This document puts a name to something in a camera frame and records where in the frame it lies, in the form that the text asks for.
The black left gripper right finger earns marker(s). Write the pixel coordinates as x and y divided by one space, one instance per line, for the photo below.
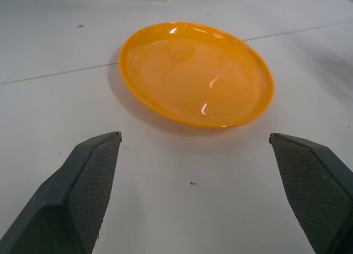
314 193

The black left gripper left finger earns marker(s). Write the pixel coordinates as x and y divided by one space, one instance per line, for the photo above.
74 199

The orange plastic plate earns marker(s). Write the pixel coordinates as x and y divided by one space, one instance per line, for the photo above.
196 75

